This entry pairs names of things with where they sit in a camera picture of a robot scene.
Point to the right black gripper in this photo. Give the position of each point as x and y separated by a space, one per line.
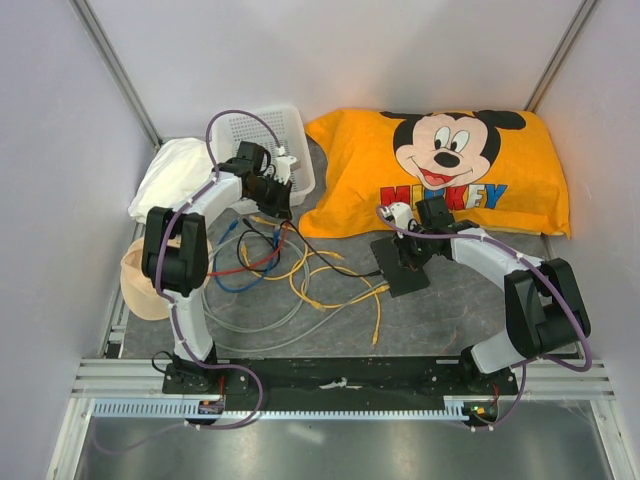
410 260

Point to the white plastic basket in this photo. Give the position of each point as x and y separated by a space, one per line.
285 120

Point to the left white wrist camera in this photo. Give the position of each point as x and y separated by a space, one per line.
283 165

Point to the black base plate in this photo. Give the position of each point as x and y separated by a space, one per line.
337 385

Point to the beige hat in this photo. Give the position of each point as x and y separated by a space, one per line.
137 290

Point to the right aluminium frame post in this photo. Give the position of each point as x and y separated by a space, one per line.
567 42

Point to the aluminium rail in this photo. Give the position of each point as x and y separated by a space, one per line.
129 378

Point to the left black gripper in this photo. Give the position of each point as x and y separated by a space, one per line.
280 207

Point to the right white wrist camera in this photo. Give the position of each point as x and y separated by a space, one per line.
398 216

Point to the white cloth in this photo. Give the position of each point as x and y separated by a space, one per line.
179 169

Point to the slotted cable duct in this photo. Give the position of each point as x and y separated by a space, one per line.
452 410

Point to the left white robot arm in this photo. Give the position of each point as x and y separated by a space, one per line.
176 252

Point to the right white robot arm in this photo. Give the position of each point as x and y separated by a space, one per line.
544 309

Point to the black network switch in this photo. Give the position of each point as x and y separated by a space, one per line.
400 277

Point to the orange Mickey pillow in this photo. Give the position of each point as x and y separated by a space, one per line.
496 168

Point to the aluminium frame post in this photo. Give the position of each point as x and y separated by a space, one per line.
567 42
108 54

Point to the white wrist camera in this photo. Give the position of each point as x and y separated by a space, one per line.
283 165
398 216

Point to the left aluminium frame post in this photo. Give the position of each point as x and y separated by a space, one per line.
108 54

